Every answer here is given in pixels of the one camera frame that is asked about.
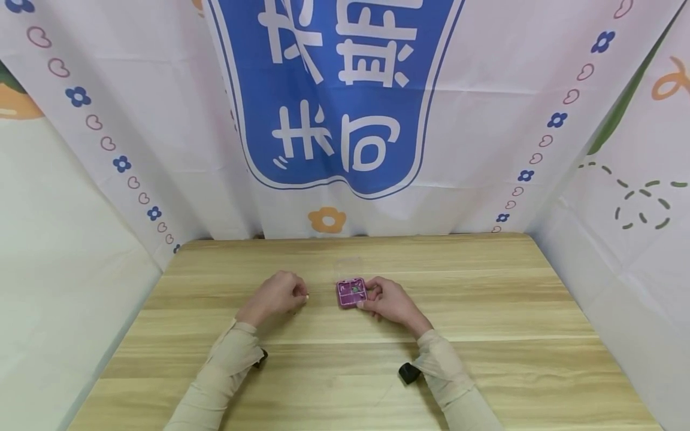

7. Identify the person's left hand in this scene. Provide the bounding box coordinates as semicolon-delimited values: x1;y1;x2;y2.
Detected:
235;271;310;328

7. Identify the person's right hand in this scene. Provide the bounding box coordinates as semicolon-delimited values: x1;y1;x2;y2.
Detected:
356;276;434;339

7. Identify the purple pill box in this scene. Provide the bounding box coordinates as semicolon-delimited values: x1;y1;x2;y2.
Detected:
335;257;369;310

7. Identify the person's left forearm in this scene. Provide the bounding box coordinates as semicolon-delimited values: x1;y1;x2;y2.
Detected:
164;318;264;431

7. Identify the person's right forearm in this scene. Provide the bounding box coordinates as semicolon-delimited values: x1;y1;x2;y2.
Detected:
412;329;506;431

